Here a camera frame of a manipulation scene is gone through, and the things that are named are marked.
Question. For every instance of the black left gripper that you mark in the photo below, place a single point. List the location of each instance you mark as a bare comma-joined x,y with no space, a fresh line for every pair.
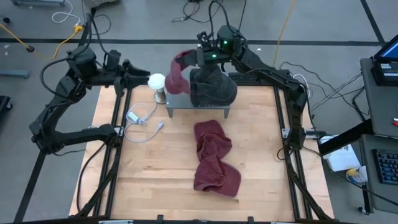
118,70

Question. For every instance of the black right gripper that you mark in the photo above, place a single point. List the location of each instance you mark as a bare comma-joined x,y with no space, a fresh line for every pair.
206,57

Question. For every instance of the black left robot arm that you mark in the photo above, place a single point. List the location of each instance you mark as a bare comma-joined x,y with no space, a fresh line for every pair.
59,99

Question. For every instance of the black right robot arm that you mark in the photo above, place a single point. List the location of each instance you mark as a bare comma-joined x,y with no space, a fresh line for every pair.
270,74

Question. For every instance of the white mushroom lamp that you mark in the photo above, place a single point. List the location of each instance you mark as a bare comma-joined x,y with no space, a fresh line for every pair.
156,81

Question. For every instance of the black power strip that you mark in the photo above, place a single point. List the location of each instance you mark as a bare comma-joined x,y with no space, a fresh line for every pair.
241,77

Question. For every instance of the grey perforated metal stand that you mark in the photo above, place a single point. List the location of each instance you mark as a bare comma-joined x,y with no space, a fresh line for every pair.
180,102

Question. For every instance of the grey metal floor foot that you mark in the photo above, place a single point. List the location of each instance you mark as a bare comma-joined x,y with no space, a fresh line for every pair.
14,74

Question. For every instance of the white paper box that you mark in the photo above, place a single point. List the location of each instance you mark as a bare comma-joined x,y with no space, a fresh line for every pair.
342,160

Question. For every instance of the black laptop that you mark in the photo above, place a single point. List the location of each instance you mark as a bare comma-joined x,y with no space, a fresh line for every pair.
385,71

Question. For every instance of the grey side table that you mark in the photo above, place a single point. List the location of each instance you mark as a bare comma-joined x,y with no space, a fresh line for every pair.
379,109

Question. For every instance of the white bottle yellow label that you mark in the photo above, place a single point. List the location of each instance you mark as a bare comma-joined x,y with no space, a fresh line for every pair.
357,175

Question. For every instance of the black keyboard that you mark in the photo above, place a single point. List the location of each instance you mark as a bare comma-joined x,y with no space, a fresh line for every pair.
387,166

